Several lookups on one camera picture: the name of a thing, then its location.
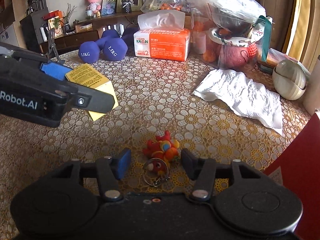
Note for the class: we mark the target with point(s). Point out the clear plastic bag with bowl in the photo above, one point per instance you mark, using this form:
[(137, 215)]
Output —
[(225, 2)]

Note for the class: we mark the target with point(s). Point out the orange tissue pack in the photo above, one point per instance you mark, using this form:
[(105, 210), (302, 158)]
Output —
[(162, 42)]

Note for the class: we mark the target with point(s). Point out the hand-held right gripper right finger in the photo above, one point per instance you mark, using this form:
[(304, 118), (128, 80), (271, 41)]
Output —
[(188, 165)]

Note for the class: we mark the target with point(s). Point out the purple dumbbell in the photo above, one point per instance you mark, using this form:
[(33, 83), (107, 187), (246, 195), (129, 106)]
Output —
[(92, 50), (115, 48)]

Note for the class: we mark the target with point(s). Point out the potted twig plant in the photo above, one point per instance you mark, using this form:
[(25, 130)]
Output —
[(68, 22)]

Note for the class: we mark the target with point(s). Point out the small white box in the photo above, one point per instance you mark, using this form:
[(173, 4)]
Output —
[(83, 27)]

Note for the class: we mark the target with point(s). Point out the wooden cabinet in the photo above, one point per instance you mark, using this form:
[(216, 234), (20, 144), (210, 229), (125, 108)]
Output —
[(75, 38)]

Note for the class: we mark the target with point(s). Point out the beige standing air conditioner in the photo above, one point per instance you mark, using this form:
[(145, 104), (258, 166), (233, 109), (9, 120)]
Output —
[(277, 17)]

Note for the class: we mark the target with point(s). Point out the white thermos bottle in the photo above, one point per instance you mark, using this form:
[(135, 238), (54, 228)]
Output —
[(44, 33)]

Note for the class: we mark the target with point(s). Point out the red shoe box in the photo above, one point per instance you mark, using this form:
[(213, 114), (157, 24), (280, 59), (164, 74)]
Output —
[(297, 150)]

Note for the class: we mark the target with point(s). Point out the plastic bag with red items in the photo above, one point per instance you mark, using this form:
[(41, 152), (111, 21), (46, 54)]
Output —
[(183, 3)]

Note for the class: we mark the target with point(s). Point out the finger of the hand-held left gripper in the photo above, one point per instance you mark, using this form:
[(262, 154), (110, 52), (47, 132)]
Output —
[(97, 102), (53, 71)]

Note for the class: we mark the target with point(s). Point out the pink plush doll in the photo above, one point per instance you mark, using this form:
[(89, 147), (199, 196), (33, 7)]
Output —
[(93, 3)]

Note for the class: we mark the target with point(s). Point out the yellow curtain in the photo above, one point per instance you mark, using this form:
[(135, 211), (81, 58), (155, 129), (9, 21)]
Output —
[(307, 17)]

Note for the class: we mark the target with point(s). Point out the small yellow box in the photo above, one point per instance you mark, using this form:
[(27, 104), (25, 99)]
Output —
[(86, 76)]

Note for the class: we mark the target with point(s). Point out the black shelf unit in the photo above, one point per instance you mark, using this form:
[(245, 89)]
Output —
[(32, 25)]

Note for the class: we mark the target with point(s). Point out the round green lidded bowl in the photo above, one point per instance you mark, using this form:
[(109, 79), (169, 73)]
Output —
[(290, 82)]

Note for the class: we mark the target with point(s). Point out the white router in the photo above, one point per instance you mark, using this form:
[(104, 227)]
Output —
[(113, 30)]

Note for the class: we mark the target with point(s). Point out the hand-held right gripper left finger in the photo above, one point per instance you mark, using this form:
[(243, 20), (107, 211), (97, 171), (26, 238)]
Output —
[(123, 163)]

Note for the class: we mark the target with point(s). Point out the black phone stand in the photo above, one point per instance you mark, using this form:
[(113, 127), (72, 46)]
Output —
[(55, 50)]

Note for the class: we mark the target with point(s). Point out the cream mug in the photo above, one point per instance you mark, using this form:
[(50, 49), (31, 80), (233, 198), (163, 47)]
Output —
[(312, 90)]

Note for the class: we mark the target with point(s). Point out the translucent plastic container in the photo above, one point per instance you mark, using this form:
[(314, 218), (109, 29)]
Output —
[(198, 42)]

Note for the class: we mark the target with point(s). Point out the wooden picture frame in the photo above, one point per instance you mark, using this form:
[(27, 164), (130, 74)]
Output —
[(136, 0)]

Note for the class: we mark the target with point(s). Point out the bag of oranges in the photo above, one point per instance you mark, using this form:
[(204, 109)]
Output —
[(170, 7)]

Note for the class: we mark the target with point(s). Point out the fruit basket with apples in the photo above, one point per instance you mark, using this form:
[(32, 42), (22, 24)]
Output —
[(232, 52)]

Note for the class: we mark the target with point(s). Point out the small photo frame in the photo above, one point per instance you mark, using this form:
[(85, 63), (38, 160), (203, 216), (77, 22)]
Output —
[(108, 5)]

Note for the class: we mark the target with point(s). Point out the white paper towel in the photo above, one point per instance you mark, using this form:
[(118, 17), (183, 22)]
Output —
[(240, 92)]

